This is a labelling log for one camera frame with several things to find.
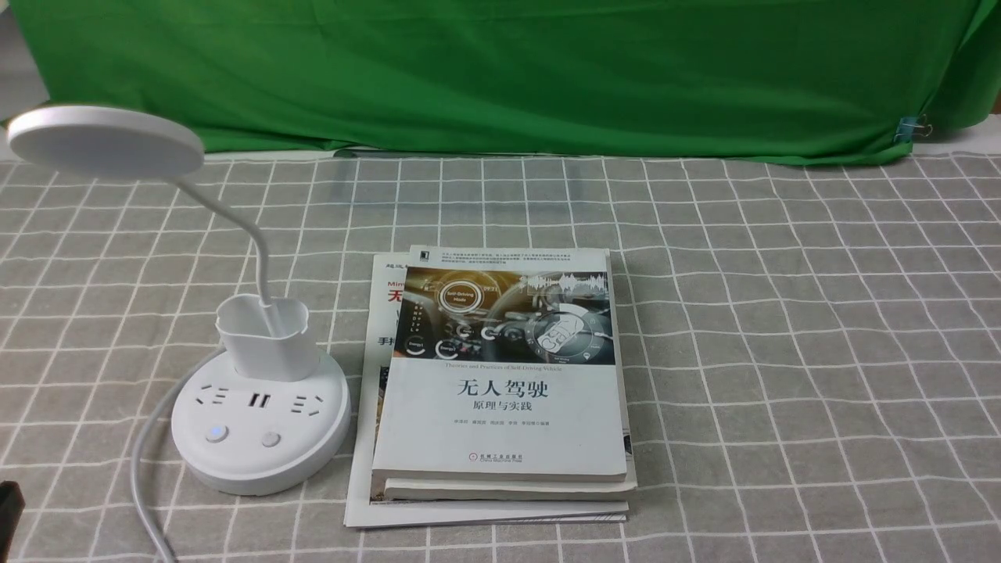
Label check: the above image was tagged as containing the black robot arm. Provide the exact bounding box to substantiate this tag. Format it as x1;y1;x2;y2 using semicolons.
0;481;26;562

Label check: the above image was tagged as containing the white desk lamp with sockets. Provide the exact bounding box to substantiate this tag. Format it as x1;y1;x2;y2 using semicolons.
6;106;351;496

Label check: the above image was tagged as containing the self-driving textbook on top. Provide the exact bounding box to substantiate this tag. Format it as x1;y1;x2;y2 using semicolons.
371;245;629;482

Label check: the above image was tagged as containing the thin magazine at bottom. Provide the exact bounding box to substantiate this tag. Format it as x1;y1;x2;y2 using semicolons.
344;253;629;529

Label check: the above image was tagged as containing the grey checked tablecloth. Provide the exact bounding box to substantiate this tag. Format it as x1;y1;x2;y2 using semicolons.
1;154;1000;562

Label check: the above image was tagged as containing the green backdrop cloth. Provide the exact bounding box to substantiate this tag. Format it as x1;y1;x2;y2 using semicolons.
9;1;999;165

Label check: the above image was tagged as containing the blue binder clip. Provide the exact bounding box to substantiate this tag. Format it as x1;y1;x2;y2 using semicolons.
892;114;934;144

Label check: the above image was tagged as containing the white lamp power cord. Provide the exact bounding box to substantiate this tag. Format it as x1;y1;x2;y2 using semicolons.
130;347;228;563

